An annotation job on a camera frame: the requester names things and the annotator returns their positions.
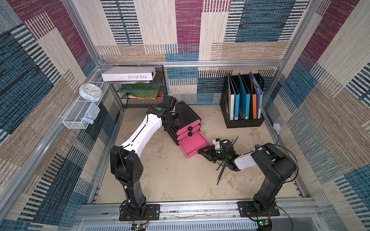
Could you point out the pink drawer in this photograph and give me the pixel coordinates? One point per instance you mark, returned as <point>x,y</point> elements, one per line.
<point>191,144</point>
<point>188,133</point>
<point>188,127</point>

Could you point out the white folio box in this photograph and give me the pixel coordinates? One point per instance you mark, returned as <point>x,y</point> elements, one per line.
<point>126,73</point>

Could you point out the light blue cloth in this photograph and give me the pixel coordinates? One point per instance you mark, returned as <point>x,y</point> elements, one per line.
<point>90,115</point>

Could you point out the pink bottom drawer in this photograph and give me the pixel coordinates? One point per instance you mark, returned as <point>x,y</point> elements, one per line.
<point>191,144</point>

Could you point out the black plastic file organizer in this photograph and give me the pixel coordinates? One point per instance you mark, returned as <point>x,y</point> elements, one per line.
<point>227,103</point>

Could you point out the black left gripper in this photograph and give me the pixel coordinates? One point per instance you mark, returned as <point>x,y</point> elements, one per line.
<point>177,121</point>

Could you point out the black mesh shelf rack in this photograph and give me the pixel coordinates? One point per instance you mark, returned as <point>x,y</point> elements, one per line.
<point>142,94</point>

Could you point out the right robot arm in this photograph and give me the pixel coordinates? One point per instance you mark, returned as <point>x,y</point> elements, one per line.
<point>276,166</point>

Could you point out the dark blue binder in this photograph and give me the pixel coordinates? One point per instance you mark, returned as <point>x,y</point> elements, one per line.
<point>259,95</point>

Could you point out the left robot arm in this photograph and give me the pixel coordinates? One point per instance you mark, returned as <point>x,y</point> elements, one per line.
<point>125,163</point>

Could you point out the light blue binder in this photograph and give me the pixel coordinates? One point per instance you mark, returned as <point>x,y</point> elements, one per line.
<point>245,97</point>
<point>236,98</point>

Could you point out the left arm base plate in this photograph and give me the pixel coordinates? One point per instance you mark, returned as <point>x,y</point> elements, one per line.
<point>147,212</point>

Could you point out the black pink drawer unit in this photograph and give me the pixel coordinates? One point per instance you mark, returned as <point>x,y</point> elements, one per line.
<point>187,115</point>

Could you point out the pink top drawer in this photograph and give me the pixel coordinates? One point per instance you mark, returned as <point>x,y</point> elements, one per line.
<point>188,127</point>

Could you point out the white wire basket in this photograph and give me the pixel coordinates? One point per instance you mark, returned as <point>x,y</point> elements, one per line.
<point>72,120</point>

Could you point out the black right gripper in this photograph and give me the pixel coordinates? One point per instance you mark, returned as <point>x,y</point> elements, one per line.
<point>212,151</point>

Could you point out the green book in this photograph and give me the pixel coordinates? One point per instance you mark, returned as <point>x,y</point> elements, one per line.
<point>139,88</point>

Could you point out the orange binder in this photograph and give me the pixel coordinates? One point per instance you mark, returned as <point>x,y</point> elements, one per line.
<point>253,103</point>

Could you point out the white round clock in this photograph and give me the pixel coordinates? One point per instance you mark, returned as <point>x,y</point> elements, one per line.
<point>90,92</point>

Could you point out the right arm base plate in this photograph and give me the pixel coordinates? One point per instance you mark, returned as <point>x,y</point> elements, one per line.
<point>256,209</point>

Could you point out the blue white cable connector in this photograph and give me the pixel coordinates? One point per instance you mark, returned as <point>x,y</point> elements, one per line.
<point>277,128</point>

